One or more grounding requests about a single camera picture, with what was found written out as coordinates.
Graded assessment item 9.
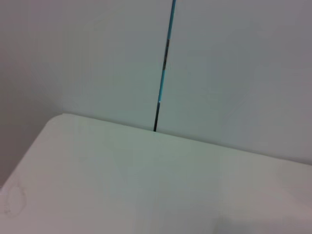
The blue wall seam strip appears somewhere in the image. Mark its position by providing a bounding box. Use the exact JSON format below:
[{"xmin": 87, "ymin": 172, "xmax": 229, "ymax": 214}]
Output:
[{"xmin": 153, "ymin": 0, "xmax": 176, "ymax": 132}]

